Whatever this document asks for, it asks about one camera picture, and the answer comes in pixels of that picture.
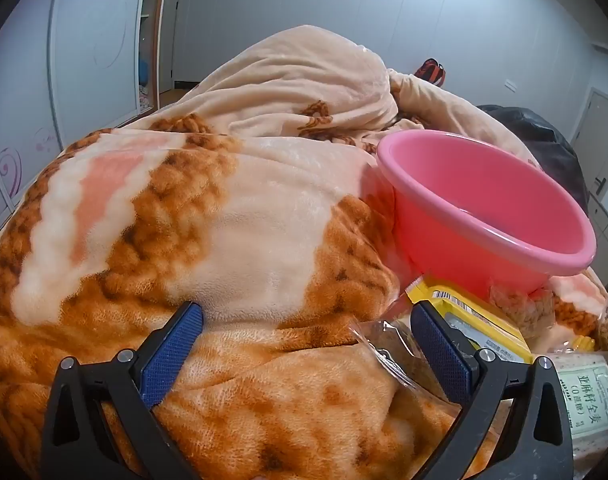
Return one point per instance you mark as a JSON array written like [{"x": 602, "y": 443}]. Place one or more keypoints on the red black bag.
[{"x": 431, "y": 71}]

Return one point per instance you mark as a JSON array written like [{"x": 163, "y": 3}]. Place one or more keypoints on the white wall switch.
[{"x": 510, "y": 85}]

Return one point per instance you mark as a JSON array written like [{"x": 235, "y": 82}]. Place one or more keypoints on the grey door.
[{"x": 601, "y": 130}]

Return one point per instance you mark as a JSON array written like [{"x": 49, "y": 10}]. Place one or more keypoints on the clear tan bread packet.
[{"x": 384, "y": 337}]

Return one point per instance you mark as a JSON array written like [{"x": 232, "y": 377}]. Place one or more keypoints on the clear cracker packet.
[{"x": 529, "y": 315}]

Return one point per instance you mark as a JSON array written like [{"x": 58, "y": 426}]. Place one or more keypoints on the pink plastic basin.
[{"x": 434, "y": 240}]

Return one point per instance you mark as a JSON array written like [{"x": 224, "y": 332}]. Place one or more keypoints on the orange beige printed blanket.
[{"x": 234, "y": 210}]

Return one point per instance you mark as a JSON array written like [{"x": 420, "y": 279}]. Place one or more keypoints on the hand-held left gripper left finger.
[{"x": 174, "y": 350}]

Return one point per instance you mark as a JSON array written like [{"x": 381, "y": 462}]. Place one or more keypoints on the seeded bread packet green label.
[{"x": 589, "y": 400}]

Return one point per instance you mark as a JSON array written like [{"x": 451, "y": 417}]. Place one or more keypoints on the yellow snack packet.
[{"x": 489, "y": 317}]

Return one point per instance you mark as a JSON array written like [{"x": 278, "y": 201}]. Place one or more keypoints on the wardrobe with floral sliding doors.
[{"x": 84, "y": 35}]

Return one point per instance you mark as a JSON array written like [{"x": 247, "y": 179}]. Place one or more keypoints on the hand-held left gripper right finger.
[{"x": 441, "y": 350}]

